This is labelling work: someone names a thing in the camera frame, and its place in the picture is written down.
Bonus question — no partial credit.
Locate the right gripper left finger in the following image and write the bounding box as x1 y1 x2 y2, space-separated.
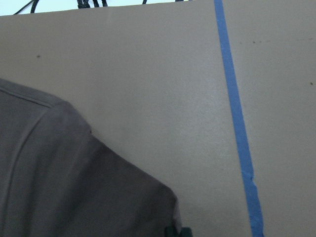
164 226 179 237

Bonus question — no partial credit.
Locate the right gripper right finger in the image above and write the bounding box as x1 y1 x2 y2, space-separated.
180 227 192 237

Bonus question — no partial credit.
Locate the brown t-shirt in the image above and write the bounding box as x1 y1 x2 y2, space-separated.
0 80 182 237

